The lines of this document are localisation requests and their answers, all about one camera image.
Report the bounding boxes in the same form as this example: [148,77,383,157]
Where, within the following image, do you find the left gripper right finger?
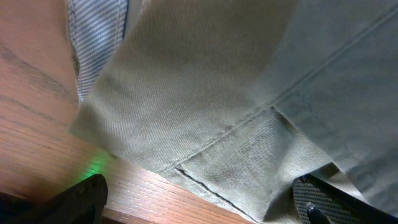
[292,174,397,224]

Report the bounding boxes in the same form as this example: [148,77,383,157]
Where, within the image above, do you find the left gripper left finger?
[1,174,108,224]

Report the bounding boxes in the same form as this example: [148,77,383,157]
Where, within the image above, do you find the khaki green shorts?
[67,0,397,223]

